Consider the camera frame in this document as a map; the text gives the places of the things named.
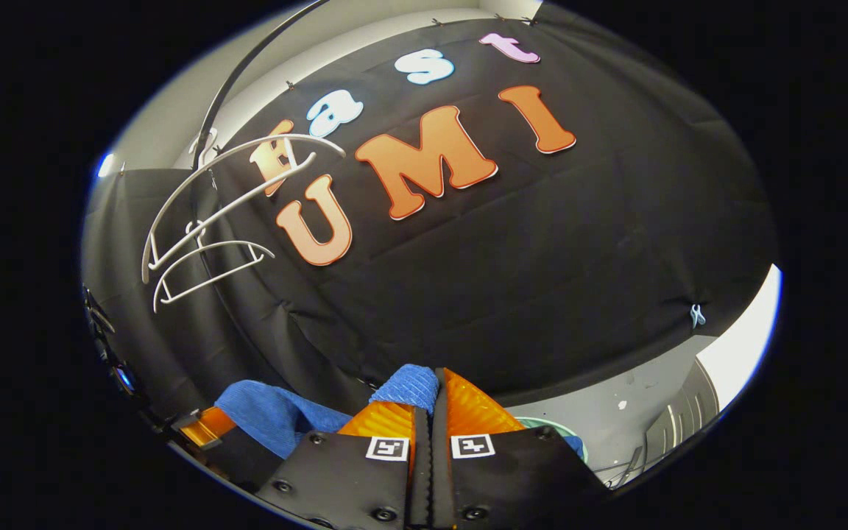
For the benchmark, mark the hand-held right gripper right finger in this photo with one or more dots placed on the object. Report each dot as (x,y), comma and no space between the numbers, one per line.
(520,478)

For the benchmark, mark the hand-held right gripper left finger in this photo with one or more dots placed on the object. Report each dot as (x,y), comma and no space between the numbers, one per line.
(343,478)

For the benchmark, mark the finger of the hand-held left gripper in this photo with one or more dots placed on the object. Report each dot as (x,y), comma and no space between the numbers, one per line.
(207,427)

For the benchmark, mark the green laundry hamper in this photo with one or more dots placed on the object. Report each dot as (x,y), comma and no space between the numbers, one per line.
(542,422)

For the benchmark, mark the white clothes hanger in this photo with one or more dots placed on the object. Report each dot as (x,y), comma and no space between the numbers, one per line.
(232,210)
(210,280)

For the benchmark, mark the black clothes rack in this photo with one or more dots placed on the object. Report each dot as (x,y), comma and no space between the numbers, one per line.
(247,64)

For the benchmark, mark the black backdrop cloth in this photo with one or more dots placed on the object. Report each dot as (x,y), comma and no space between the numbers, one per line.
(542,258)

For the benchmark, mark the light blue clip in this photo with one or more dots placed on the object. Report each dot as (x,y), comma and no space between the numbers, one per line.
(698,316)

